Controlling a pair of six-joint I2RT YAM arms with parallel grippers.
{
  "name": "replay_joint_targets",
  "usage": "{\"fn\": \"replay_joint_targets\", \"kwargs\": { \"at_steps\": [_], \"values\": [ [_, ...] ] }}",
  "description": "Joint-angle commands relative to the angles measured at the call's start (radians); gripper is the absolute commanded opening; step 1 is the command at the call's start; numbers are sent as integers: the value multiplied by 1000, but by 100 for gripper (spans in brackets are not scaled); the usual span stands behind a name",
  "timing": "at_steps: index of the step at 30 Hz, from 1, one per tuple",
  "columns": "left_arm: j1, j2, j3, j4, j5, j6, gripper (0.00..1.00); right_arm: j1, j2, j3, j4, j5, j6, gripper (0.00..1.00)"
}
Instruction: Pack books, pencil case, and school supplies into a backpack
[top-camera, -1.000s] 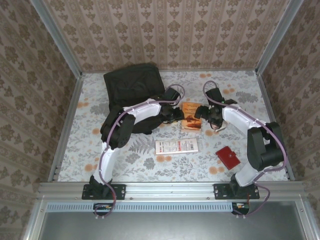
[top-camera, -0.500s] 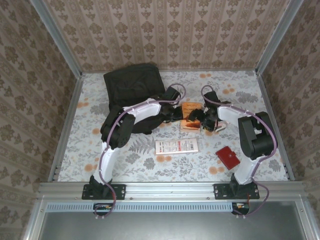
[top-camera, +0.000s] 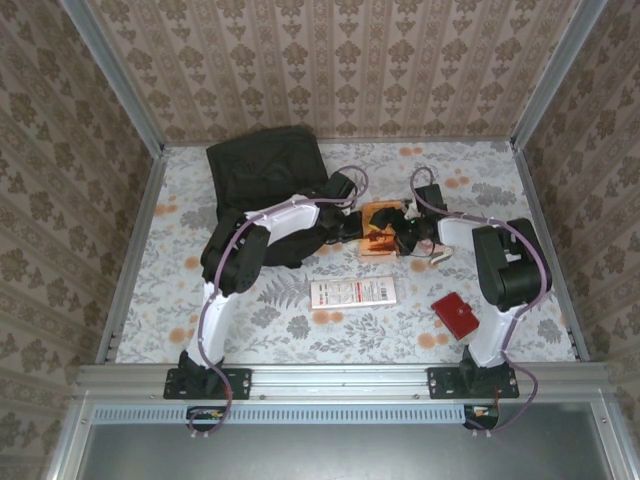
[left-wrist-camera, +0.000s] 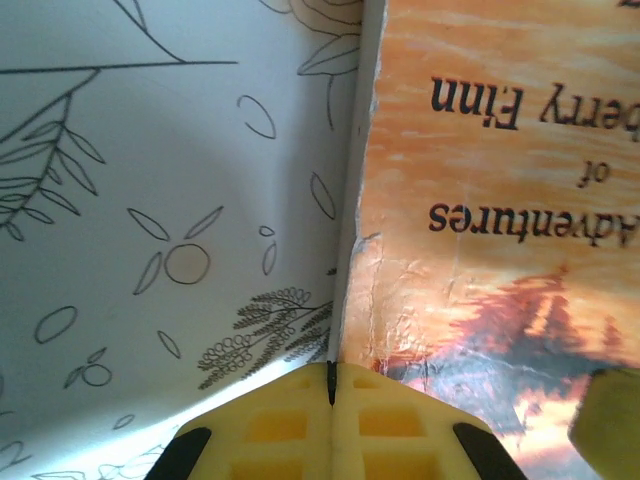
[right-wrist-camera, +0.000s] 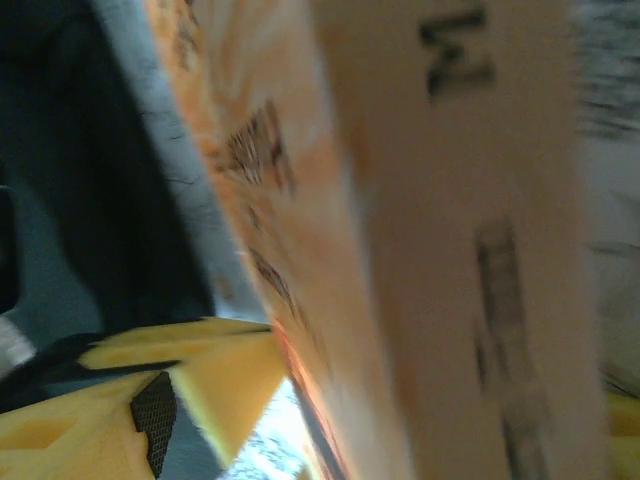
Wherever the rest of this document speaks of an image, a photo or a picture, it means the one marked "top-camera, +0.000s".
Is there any orange paperback book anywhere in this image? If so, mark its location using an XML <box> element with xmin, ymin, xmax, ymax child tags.
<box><xmin>359</xmin><ymin>199</ymin><xmax>407</xmax><ymax>260</ymax></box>

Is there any white rectangular pencil case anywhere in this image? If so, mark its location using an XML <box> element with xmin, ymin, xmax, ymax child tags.
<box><xmin>309</xmin><ymin>276</ymin><xmax>400</xmax><ymax>315</ymax></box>

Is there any black backpack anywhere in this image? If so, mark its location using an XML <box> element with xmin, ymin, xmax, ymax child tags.
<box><xmin>206</xmin><ymin>124</ymin><xmax>332</xmax><ymax>269</ymax></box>

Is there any red snap wallet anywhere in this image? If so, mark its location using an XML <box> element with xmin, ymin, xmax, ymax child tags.
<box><xmin>430</xmin><ymin>292</ymin><xmax>483</xmax><ymax>342</ymax></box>

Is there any floral table cover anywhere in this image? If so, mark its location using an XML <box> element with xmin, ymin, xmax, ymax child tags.
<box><xmin>113</xmin><ymin>140</ymin><xmax>581</xmax><ymax>365</ymax></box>

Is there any grey metal panel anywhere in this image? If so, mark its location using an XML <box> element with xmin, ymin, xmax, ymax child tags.
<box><xmin>74</xmin><ymin>422</ymin><xmax>619</xmax><ymax>480</ymax></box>

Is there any aluminium panel edge bar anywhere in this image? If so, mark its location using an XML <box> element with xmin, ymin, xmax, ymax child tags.
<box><xmin>592</xmin><ymin>394</ymin><xmax>640</xmax><ymax>480</ymax></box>
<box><xmin>47</xmin><ymin>399</ymin><xmax>94</xmax><ymax>480</ymax></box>

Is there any aluminium side rail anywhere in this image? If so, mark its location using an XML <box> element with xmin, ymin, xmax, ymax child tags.
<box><xmin>94</xmin><ymin>147</ymin><xmax>169</xmax><ymax>365</ymax></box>
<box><xmin>512</xmin><ymin>144</ymin><xmax>591</xmax><ymax>362</ymax></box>

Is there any aluminium front rail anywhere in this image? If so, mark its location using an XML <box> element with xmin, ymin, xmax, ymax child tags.
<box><xmin>74</xmin><ymin>363</ymin><xmax>612</xmax><ymax>401</ymax></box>

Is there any grey slotted cable duct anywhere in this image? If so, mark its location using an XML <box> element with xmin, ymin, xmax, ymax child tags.
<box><xmin>92</xmin><ymin>403</ymin><xmax>469</xmax><ymax>426</ymax></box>

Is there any black cable connector socket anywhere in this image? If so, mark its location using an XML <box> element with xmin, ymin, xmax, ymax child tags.
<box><xmin>187</xmin><ymin>407</ymin><xmax>229</xmax><ymax>426</ymax></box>
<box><xmin>463</xmin><ymin>404</ymin><xmax>501</xmax><ymax>431</ymax></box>

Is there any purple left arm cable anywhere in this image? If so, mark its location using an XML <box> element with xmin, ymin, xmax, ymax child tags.
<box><xmin>197</xmin><ymin>164</ymin><xmax>371</xmax><ymax>439</ymax></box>

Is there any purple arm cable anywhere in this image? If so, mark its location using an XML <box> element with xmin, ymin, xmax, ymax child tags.
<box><xmin>409</xmin><ymin>166</ymin><xmax>554</xmax><ymax>434</ymax></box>
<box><xmin>197</xmin><ymin>164</ymin><xmax>371</xmax><ymax>439</ymax></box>

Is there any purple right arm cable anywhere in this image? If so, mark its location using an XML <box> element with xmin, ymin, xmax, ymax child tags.
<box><xmin>409</xmin><ymin>166</ymin><xmax>554</xmax><ymax>434</ymax></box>

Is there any aluminium frame post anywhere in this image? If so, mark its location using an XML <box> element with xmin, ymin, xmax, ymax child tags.
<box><xmin>509</xmin><ymin>0</ymin><xmax>609</xmax><ymax>151</ymax></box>
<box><xmin>59</xmin><ymin>0</ymin><xmax>166</xmax><ymax>157</ymax></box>

